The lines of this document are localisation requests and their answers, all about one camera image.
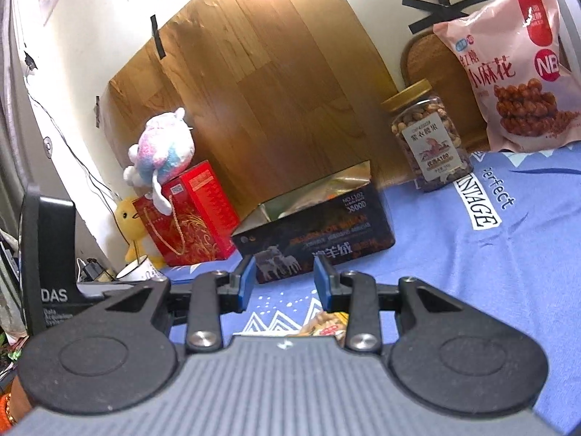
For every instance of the yellow plush toy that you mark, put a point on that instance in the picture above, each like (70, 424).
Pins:
(129, 223)

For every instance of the black cardboard box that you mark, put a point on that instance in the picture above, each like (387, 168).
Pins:
(317, 236)

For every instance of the round wall hook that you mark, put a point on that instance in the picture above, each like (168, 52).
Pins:
(46, 144)

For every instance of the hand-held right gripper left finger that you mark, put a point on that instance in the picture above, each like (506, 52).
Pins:
(247, 281)

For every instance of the black tape cross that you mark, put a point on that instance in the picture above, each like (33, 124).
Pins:
(435, 11)

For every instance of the short black tape strip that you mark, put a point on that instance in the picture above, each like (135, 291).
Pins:
(97, 111)

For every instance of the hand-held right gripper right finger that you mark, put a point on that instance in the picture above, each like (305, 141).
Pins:
(323, 281)

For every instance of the clear nut jar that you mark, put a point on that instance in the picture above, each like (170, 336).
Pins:
(429, 145)

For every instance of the red gift bag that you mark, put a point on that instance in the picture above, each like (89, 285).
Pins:
(199, 218)

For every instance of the nut snack packet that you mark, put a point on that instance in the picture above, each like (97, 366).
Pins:
(322, 324)

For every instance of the black charger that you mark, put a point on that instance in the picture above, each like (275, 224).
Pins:
(95, 269)

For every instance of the blue printed blanket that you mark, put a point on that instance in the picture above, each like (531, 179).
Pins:
(476, 259)

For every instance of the person's left forearm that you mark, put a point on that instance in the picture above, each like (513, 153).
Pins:
(19, 390)

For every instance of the woven rattan mat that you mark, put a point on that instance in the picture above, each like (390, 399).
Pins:
(426, 63)

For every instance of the white enamel mug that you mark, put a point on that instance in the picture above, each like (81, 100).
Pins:
(136, 272)

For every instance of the wooden board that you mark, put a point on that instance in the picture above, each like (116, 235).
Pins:
(272, 77)

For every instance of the pink snack bag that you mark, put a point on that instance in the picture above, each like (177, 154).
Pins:
(513, 54)

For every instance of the pink blue plush toy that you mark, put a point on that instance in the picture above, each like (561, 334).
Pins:
(168, 145)

